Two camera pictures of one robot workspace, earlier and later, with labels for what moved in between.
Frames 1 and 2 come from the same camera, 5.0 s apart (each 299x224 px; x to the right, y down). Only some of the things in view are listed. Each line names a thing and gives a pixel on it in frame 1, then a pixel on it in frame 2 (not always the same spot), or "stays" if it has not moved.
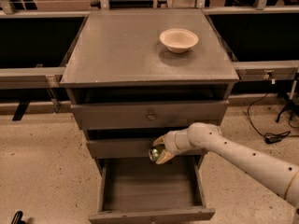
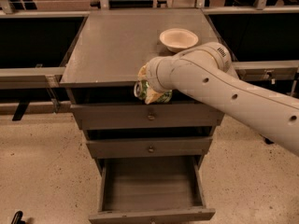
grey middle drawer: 129,148 stays
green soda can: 154,153 to 140,89
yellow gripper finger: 164,156 to 151,95
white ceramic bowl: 178,40 stays
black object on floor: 17,219 stays
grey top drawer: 152,116 stays
